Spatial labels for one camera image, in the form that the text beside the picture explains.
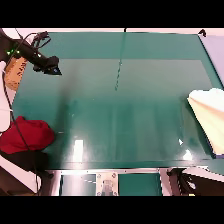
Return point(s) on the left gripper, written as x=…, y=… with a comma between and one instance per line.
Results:
x=48, y=65

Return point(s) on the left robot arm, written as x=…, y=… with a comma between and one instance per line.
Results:
x=6, y=110

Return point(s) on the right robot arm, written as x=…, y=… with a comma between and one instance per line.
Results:
x=200, y=181

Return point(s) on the brown cardboard box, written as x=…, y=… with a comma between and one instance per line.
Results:
x=15, y=74

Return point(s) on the red garment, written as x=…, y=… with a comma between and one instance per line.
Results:
x=28, y=135

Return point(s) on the cream garment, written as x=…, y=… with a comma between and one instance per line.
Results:
x=215, y=130

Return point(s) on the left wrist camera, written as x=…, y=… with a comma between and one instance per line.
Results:
x=41, y=37

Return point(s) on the silver frame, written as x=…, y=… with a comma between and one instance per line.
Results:
x=106, y=181

